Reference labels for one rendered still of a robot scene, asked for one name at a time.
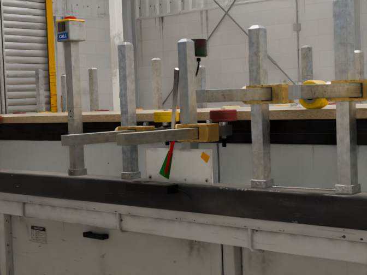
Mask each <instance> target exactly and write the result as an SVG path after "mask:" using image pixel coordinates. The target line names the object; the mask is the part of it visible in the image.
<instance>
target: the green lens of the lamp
mask: <svg viewBox="0 0 367 275"><path fill-rule="evenodd" d="M194 50H195V56H208V49H207V48H194Z"/></svg>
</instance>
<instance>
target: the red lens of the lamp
mask: <svg viewBox="0 0 367 275"><path fill-rule="evenodd" d="M192 40H193V41H194V47H207V40H206V39H192Z"/></svg>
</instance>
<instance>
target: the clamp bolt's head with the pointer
mask: <svg viewBox="0 0 367 275"><path fill-rule="evenodd" d="M174 143H175V141H172V142H171V145H170V150H169V154H168V159H167V164H166V167H165V176H166V174H167V172H168V169H169V164H170V160H171V155H172V152H173V147H174Z"/></svg>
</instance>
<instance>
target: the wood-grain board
mask: <svg viewBox="0 0 367 275"><path fill-rule="evenodd" d="M286 107H288V106H270V107H269V120H274V119H336V105H327V106H325V107H323V108H321V109H307V108H305V107H288V108H286ZM225 108H226V109H236V114H237V120H251V107H225ZM220 109H221V108H206V109H197V120H198V121H206V120H207V119H210V110H220ZM154 111H164V110H136V117H137V122H151V121H154V114H153V113H154ZM0 115H2V123H68V113H67V112H55V113H18V114H0ZM356 118H367V104H356ZM120 121H121V113H120V111H93V112H82V122H120Z"/></svg>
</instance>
